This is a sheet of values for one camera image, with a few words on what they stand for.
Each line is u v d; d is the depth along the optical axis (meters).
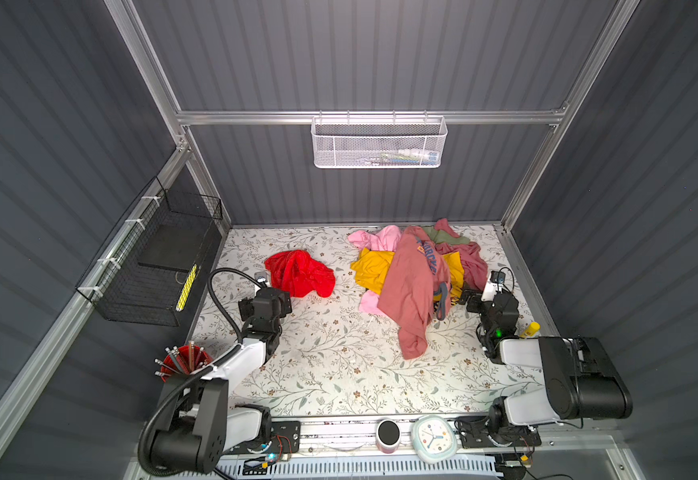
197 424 0.42
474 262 1.03
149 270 0.73
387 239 1.08
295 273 1.00
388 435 0.70
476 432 0.74
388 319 0.95
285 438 0.72
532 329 0.83
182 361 0.74
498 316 0.70
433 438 0.71
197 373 0.46
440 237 1.15
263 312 0.68
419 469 0.77
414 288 0.91
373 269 1.02
